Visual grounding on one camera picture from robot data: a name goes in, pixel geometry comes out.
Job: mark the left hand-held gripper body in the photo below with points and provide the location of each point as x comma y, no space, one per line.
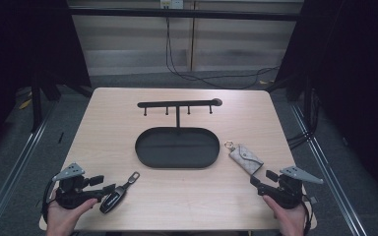
70,193

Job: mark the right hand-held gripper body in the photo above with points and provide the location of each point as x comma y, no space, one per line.
287,193

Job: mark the black car key fob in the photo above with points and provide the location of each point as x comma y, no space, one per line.
113,198

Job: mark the grey key pouch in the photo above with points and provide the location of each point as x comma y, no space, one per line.
246,159

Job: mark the black key rack with tray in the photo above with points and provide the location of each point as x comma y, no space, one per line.
177,149

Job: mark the person's left hand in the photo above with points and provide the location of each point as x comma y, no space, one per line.
60,219

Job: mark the person's right hand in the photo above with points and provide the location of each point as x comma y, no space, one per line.
290,221

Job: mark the black metal stand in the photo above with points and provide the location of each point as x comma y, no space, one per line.
36,105

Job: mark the yellow tape strip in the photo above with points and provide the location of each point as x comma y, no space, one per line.
25,104

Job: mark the dark curtain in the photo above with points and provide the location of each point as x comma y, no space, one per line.
19,49
351,65

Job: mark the black horizontal bar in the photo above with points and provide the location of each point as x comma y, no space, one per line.
183,13

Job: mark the metal floor rail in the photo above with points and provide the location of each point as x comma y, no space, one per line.
16,167
328,170

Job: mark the white wall socket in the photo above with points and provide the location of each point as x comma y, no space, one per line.
171,3

